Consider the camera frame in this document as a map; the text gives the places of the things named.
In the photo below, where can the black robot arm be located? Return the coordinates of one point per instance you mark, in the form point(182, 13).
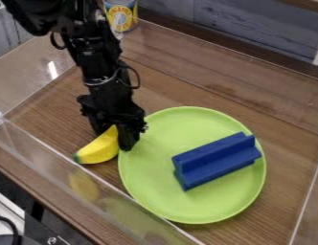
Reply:
point(78, 22)

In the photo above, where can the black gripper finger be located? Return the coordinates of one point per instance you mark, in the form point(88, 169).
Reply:
point(129, 134)
point(99, 125)

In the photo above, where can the clear acrylic enclosure wall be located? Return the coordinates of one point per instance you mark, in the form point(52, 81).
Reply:
point(184, 71)

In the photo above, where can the green round plate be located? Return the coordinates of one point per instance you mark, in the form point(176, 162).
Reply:
point(178, 130)

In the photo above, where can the yellow toy banana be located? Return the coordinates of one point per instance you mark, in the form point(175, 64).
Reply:
point(101, 150)

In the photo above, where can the yellow and blue can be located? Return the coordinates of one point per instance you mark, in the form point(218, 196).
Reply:
point(121, 13)

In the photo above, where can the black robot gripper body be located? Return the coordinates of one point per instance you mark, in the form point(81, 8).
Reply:
point(109, 102)

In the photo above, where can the blue T-shaped block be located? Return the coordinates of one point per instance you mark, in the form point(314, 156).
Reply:
point(215, 159)

